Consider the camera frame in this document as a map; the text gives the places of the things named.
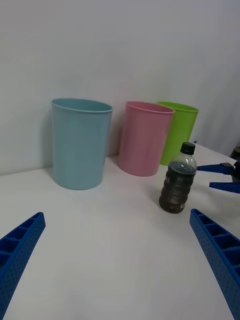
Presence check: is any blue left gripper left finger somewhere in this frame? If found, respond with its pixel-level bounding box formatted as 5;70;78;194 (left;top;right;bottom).
0;211;47;320

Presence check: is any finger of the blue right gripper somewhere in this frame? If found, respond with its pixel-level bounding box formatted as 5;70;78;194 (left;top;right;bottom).
196;162;237;174
208;181;240;194

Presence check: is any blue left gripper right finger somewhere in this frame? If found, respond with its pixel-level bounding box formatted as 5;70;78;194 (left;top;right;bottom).
189;208;240;320

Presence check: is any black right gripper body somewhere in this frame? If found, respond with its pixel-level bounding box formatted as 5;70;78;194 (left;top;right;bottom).
230;160;240;184

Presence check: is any dark plastic bottle black cap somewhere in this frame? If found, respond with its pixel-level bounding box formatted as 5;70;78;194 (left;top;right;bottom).
158;141;198;215

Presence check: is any green plastic bin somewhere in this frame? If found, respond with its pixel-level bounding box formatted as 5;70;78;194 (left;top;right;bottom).
156;100;200;166

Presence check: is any pink plastic bin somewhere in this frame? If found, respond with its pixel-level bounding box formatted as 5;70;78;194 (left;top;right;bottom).
117;100;175;177

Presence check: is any pale blue plastic bin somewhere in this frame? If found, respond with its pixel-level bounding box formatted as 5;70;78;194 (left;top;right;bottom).
51;97;113;191

